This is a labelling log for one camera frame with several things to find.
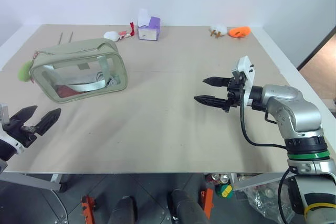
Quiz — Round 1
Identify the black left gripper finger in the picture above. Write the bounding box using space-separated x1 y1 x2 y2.
34 108 62 136
9 105 38 128

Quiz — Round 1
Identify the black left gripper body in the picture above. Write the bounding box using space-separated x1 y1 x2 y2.
3 120 38 148

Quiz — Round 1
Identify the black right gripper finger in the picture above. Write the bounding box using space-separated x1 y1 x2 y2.
202 76 232 89
193 94 228 108

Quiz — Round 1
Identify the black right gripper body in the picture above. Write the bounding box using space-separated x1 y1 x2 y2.
223 76 247 114

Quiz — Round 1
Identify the green clear toiletry bag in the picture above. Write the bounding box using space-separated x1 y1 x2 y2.
29 38 129 104

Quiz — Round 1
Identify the red cloth item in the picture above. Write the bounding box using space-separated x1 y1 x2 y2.
53 84 80 99

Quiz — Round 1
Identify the green fluffy pom-pom charm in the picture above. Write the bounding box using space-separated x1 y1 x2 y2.
16 60 34 82

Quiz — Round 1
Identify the white duck toy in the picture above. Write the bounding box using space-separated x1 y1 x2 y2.
208 24 228 38

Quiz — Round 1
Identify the orange plush toy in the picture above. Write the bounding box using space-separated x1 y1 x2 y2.
228 25 251 39

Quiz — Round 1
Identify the dark rounded base cover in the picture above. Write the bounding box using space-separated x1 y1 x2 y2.
0 178 69 224

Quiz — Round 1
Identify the grey white rolled cloth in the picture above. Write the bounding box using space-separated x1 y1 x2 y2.
95 71 122 88

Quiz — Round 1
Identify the purple tissue box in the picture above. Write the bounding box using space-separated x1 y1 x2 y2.
137 15 162 42

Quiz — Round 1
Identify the green and yellow ball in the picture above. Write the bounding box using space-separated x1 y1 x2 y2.
215 183 234 199

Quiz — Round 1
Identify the orange clamp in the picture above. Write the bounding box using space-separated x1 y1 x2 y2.
200 188 215 220
81 194 97 221

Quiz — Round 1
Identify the white tissue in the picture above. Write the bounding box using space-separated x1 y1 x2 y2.
138 8 151 27

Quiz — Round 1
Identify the red and white toy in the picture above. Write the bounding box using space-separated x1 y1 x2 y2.
117 21 138 40

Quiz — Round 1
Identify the white plush toy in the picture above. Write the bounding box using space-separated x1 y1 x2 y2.
103 31 119 42

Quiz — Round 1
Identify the dark rounded shape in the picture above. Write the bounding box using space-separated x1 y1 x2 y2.
167 189 211 224
111 195 139 224

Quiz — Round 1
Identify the clear plastic bag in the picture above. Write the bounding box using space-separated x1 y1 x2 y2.
246 180 299 222

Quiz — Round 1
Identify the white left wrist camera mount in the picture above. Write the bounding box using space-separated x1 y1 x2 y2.
0 103 26 154

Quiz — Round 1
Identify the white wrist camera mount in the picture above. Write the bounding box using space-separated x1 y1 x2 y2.
0 103 26 154
230 56 257 107

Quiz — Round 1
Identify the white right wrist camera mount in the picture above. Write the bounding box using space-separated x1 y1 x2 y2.
230 56 257 107

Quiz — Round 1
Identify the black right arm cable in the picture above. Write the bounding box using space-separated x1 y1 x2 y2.
238 83 287 149

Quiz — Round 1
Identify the grey table frame bracket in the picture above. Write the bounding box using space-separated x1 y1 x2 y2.
23 173 68 193
230 173 287 191

